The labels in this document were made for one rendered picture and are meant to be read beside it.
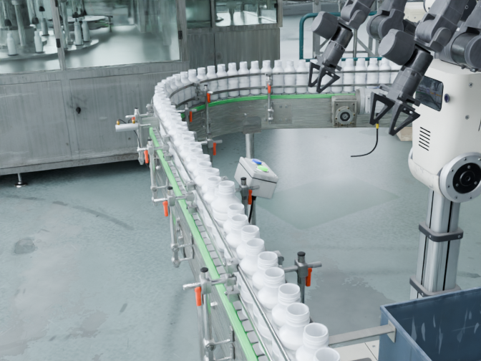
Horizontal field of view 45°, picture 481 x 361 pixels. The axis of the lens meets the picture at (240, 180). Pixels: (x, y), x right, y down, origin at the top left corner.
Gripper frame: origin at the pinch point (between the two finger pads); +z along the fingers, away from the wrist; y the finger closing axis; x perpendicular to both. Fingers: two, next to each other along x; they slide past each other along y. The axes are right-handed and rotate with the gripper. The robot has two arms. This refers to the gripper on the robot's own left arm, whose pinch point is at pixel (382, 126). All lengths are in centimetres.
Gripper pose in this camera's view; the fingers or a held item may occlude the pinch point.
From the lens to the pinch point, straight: 146.2
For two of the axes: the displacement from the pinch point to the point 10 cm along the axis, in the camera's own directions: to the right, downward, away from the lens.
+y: 2.7, 3.5, -9.0
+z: -4.4, 8.7, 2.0
